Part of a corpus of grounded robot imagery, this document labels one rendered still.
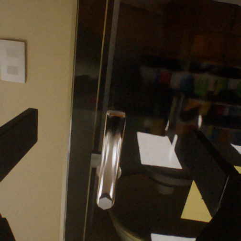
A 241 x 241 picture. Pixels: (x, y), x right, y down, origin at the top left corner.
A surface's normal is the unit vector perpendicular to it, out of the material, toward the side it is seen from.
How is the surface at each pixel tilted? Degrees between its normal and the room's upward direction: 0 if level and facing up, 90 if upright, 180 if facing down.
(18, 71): 90
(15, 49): 90
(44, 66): 90
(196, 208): 90
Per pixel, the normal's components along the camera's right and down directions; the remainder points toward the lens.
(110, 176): -0.02, 0.33
